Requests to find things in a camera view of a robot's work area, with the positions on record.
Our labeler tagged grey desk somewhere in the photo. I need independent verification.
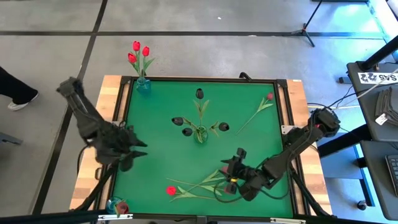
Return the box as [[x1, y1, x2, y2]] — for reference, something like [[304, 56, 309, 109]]
[[360, 139, 398, 221]]

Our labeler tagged stack of dark cloths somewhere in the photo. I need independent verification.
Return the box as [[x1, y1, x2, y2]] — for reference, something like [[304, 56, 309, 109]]
[[374, 86, 398, 125]]

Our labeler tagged white label sticker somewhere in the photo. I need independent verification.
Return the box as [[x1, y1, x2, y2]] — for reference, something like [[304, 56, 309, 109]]
[[357, 72, 398, 85]]

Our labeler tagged person's leg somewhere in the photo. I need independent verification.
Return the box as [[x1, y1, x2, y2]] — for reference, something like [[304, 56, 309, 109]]
[[0, 65, 39, 105]]

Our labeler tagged person's shoe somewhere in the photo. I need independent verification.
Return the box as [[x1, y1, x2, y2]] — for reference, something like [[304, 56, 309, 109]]
[[7, 91, 40, 112]]

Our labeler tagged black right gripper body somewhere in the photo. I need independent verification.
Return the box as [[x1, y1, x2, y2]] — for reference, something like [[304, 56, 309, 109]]
[[229, 149, 259, 194]]

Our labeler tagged black cable bundle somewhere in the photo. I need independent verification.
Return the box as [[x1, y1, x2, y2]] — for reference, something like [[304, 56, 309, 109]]
[[73, 163, 121, 214], [287, 170, 333, 218]]

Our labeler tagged black desk foot bar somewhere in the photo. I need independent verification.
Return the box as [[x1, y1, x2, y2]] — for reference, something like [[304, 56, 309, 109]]
[[317, 124, 373, 158]]

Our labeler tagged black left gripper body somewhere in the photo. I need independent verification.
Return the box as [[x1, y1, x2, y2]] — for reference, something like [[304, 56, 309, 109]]
[[96, 126, 134, 172]]

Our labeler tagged black tripod stand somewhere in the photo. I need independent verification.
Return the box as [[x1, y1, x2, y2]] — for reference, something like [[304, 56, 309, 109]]
[[290, 0, 324, 48]]

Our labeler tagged green table mat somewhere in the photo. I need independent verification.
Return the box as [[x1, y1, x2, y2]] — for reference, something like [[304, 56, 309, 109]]
[[112, 80, 295, 218]]

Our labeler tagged blue glass vase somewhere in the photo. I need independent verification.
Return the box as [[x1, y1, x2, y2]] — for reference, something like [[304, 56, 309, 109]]
[[136, 77, 152, 96], [106, 196, 124, 215]]

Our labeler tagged white paper tag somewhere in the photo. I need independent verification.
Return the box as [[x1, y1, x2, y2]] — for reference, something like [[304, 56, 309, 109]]
[[375, 113, 389, 126]]

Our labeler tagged black rig beam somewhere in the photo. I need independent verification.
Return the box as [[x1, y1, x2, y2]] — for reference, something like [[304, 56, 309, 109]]
[[0, 210, 108, 224]]

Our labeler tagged black desk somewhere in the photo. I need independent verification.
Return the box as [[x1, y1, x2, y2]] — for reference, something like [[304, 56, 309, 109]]
[[346, 61, 398, 142]]

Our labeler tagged grey stand foot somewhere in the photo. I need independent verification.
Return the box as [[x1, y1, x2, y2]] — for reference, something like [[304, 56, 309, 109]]
[[0, 132, 24, 146]]

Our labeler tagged long metal bracket plate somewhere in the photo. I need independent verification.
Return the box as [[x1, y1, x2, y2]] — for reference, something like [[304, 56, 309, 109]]
[[98, 213, 134, 222], [269, 217, 307, 224]]

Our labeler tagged black stand post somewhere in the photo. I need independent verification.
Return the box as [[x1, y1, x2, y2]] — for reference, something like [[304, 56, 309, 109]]
[[357, 35, 398, 72]]

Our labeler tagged black keyboard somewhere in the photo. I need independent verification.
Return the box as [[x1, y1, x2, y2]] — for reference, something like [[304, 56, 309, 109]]
[[385, 154, 398, 197]]

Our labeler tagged black artificial tulip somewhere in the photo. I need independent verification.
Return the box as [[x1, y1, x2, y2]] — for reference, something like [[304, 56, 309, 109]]
[[208, 121, 231, 137], [182, 127, 200, 139], [193, 88, 210, 129], [171, 116, 198, 131]]

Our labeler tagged bright red artificial tulip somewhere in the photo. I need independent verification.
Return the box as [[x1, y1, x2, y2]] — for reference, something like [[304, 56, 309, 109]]
[[127, 52, 144, 78], [132, 40, 144, 78], [165, 185, 220, 202], [141, 45, 156, 78]]

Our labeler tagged green glass vase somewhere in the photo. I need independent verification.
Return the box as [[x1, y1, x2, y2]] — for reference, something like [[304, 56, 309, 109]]
[[193, 125, 209, 144]]

